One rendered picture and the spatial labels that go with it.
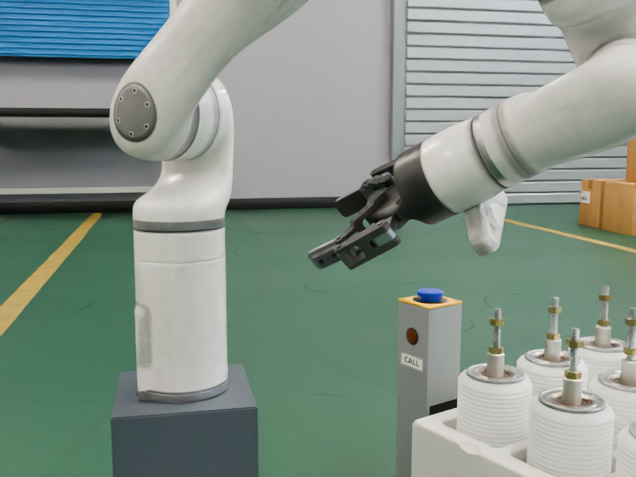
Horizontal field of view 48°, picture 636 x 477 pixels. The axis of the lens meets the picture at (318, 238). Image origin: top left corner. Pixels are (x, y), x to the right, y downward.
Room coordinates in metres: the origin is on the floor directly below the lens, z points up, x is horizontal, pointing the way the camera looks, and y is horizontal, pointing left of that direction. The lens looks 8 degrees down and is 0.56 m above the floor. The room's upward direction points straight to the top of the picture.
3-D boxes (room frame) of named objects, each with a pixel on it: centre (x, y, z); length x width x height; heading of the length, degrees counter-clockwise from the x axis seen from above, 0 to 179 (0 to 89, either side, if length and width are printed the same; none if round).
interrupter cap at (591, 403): (0.80, -0.30, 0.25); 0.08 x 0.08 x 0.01
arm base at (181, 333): (0.72, 0.14, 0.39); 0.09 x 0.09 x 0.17; 12
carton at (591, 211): (4.57, -1.90, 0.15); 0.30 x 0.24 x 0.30; 101
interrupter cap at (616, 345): (1.03, -0.43, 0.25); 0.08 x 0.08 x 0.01
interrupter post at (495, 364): (0.90, -0.23, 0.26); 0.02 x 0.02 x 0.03
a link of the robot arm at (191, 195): (0.72, 0.14, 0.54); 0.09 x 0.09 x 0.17; 60
